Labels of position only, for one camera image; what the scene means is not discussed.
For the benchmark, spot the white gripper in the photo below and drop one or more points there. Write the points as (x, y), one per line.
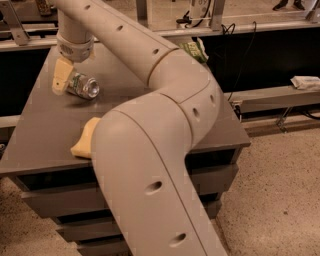
(76, 50)

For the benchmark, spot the silver green 7up can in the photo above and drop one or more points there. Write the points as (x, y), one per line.
(84, 87)

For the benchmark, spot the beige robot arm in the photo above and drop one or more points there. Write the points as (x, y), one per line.
(138, 148)

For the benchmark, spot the grey drawer cabinet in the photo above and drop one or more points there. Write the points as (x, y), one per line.
(58, 185)

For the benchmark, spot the yellow sponge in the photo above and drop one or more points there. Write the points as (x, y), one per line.
(83, 147)

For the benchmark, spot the green chip bag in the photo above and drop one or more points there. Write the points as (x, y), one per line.
(196, 50)

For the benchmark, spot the grey metal frame rail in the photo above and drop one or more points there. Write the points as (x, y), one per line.
(32, 24)

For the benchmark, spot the white packet on rail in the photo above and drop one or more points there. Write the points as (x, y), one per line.
(311, 83)

